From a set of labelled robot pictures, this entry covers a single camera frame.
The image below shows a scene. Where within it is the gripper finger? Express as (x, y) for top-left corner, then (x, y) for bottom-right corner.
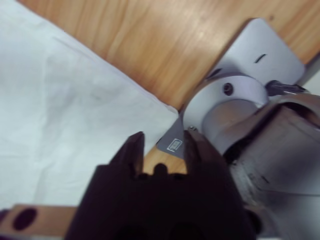
(183, 129), (230, 175)
(109, 131), (146, 175)

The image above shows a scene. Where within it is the white Unitree T-shirt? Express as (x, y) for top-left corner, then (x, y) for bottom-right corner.
(0, 0), (180, 209)

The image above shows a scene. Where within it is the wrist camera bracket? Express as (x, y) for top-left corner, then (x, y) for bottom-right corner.
(0, 203), (79, 237)

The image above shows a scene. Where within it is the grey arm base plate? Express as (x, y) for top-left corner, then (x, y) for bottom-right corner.
(156, 17), (307, 161)

